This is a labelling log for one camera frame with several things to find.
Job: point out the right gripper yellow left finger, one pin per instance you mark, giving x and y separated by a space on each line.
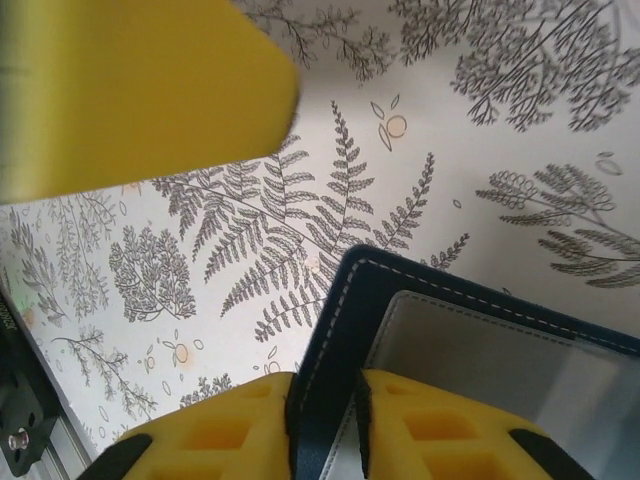
215 440

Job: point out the navy blue card holder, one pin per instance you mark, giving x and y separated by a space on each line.
345 310

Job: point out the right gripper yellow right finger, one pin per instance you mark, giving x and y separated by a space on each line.
450 440

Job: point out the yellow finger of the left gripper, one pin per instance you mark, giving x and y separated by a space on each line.
150 85

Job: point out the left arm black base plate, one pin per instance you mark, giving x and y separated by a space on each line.
25 425

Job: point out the floral table cover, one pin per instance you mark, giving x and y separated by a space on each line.
450 175

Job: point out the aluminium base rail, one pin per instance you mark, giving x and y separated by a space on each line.
55 450

